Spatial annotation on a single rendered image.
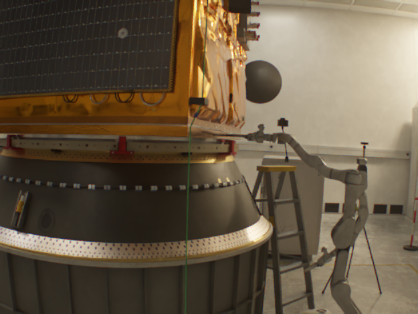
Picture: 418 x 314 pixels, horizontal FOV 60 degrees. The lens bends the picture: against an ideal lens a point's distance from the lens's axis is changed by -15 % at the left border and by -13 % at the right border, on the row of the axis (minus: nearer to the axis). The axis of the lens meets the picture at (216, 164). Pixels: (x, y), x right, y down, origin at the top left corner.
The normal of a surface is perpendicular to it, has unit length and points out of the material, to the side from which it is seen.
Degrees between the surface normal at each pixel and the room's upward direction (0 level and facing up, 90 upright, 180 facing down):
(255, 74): 90
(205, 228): 62
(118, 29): 90
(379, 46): 90
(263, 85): 90
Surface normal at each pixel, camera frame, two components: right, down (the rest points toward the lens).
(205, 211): 0.63, -0.40
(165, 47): -0.18, 0.05
